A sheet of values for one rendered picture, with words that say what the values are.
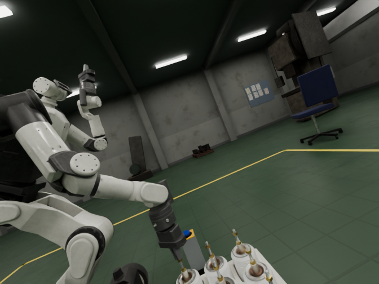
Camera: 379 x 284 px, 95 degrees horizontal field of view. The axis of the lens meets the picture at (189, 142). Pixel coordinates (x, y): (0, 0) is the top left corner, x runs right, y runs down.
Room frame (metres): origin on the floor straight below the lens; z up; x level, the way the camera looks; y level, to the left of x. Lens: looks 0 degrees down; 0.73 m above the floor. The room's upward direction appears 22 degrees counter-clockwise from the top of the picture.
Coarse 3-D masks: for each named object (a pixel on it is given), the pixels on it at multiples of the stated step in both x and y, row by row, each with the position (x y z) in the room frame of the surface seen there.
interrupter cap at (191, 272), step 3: (189, 270) 0.69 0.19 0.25; (192, 270) 0.68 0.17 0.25; (180, 273) 0.69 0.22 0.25; (189, 273) 0.67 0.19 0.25; (192, 273) 0.66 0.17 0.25; (195, 273) 0.66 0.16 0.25; (180, 276) 0.67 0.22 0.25; (189, 276) 0.66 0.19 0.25; (192, 276) 0.65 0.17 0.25; (195, 276) 0.65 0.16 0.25; (177, 279) 0.66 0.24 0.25; (183, 279) 0.66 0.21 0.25; (189, 279) 0.64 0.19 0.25; (192, 279) 0.63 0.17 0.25; (186, 282) 0.63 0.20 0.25; (189, 282) 0.63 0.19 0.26
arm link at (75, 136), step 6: (72, 126) 0.98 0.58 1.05; (72, 132) 0.97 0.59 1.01; (78, 132) 0.99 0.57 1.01; (72, 138) 0.97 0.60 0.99; (78, 138) 0.99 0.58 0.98; (84, 138) 1.01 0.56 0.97; (90, 138) 1.05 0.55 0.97; (78, 144) 1.00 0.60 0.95; (84, 144) 1.01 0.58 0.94; (90, 144) 1.02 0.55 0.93; (96, 144) 1.04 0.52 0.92; (102, 144) 1.06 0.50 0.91; (84, 150) 1.04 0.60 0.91; (90, 150) 1.03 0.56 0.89; (96, 150) 1.05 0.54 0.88
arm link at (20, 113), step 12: (12, 96) 0.51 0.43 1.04; (24, 96) 0.52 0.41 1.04; (0, 108) 0.48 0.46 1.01; (12, 108) 0.50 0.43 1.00; (24, 108) 0.51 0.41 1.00; (36, 108) 0.54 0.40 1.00; (0, 120) 0.49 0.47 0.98; (12, 120) 0.49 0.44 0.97; (24, 120) 0.49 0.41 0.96; (36, 120) 0.51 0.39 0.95
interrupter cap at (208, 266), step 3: (216, 258) 0.69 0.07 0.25; (219, 258) 0.69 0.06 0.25; (222, 258) 0.68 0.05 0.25; (207, 261) 0.69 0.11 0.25; (210, 261) 0.69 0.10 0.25; (219, 261) 0.67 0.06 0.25; (222, 261) 0.66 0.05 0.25; (207, 264) 0.68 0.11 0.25; (210, 264) 0.68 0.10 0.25; (219, 264) 0.66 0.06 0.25; (222, 264) 0.65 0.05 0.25; (207, 267) 0.67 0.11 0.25; (210, 267) 0.66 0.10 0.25; (219, 267) 0.64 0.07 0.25; (210, 270) 0.64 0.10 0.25; (213, 270) 0.64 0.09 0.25
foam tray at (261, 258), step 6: (258, 252) 0.74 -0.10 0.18; (258, 258) 0.71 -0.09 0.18; (264, 258) 0.70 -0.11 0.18; (228, 264) 0.74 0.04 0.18; (234, 264) 0.73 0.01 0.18; (234, 270) 0.70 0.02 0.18; (204, 276) 0.73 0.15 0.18; (234, 276) 0.67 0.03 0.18; (276, 276) 0.60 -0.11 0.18; (204, 282) 0.70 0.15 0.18; (240, 282) 0.63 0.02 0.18; (282, 282) 0.57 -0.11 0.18
